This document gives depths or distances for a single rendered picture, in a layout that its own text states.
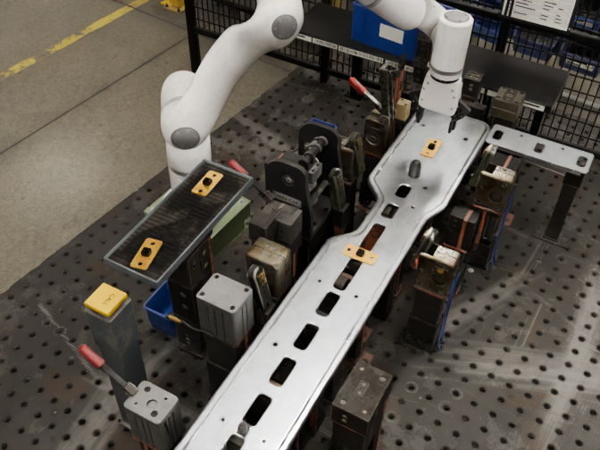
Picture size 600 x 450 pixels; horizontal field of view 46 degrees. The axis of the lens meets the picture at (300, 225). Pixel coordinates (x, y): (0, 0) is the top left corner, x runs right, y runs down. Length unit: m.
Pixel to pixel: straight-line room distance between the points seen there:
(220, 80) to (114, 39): 2.86
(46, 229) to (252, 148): 1.21
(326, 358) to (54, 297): 0.89
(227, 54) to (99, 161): 2.00
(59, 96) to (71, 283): 2.14
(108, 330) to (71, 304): 0.62
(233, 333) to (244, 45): 0.65
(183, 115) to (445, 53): 0.66
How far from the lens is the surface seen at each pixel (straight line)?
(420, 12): 1.73
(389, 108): 2.02
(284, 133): 2.53
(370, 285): 1.64
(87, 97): 4.08
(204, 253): 1.64
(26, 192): 3.55
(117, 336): 1.47
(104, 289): 1.46
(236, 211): 2.09
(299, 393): 1.46
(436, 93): 1.89
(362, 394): 1.43
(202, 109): 1.75
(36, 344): 2.01
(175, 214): 1.58
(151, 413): 1.40
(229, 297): 1.47
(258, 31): 1.60
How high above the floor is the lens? 2.25
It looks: 45 degrees down
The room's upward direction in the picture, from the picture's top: 1 degrees clockwise
